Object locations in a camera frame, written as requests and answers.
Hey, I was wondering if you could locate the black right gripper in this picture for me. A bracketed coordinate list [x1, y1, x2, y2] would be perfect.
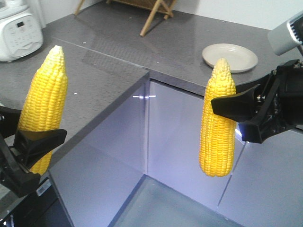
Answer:
[211, 60, 303, 144]

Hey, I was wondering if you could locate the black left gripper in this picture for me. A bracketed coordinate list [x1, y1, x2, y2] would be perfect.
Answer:
[0, 106, 67, 198]

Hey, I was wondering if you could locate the yellow corn cob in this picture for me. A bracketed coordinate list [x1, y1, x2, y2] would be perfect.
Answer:
[198, 58, 236, 177]
[18, 45, 69, 176]

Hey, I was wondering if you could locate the white rice cooker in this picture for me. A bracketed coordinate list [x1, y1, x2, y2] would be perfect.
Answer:
[0, 0, 43, 62]

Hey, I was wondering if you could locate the wooden folding rack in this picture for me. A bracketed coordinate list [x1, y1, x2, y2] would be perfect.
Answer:
[74, 0, 178, 37]

